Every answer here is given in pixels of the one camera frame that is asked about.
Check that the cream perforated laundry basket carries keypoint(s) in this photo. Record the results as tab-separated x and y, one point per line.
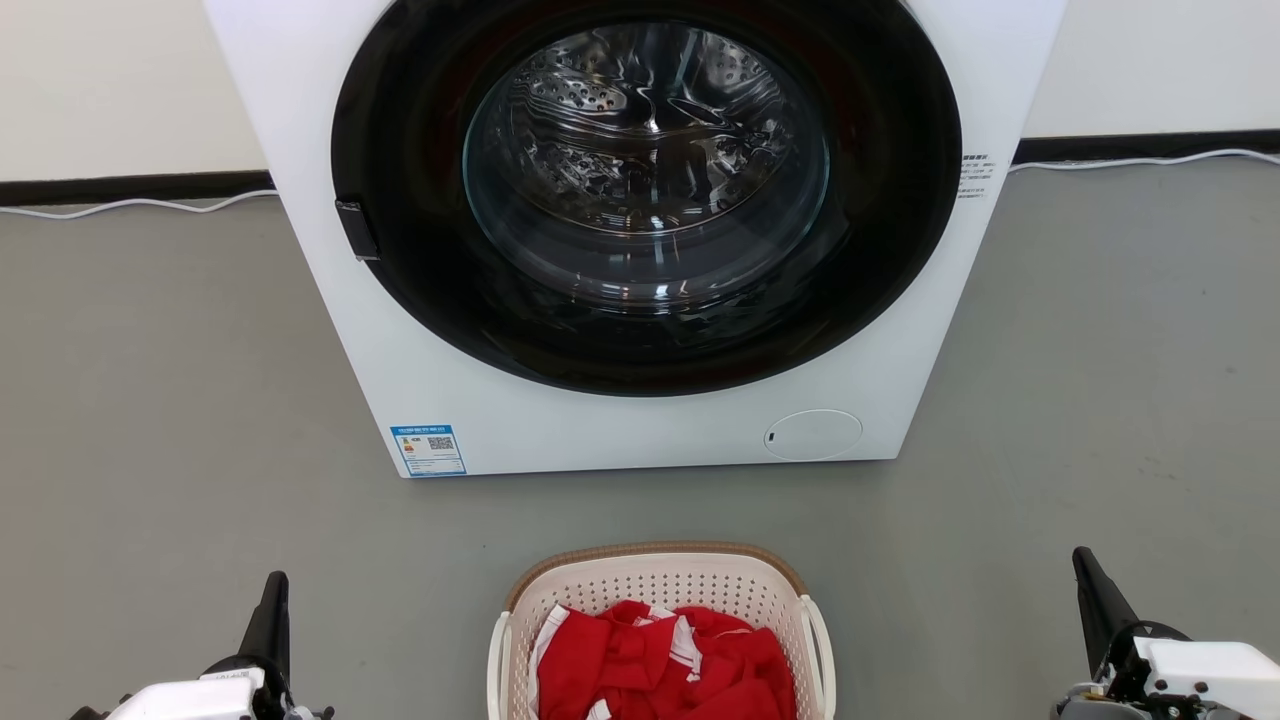
660	580

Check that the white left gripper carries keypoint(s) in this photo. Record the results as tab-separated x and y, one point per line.
190	698

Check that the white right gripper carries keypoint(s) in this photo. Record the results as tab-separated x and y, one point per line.
1210	680

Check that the small printed text label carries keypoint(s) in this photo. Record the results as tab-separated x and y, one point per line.
976	176

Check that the blue energy label sticker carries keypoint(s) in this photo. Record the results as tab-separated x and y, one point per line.
428	451

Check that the black wall baseboard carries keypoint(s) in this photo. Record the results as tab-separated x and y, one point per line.
1150	146
120	188

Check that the round white filter cover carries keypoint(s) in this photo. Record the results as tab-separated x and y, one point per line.
813	435

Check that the black round glass washer door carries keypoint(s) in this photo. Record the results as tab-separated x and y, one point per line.
420	250

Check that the red and white clothing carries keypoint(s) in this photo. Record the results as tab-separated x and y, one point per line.
640	670

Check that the white front-load washing machine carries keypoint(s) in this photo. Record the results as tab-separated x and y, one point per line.
330	300

